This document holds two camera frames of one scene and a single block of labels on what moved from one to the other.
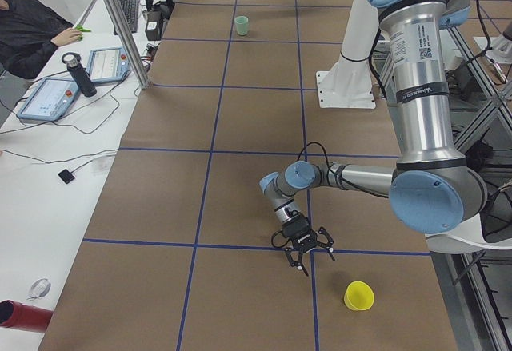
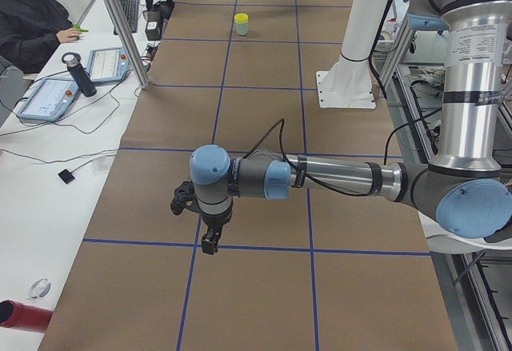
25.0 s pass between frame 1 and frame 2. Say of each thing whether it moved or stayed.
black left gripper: moved
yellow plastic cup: moved
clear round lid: stayed
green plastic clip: stayed
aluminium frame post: stayed
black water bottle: stayed
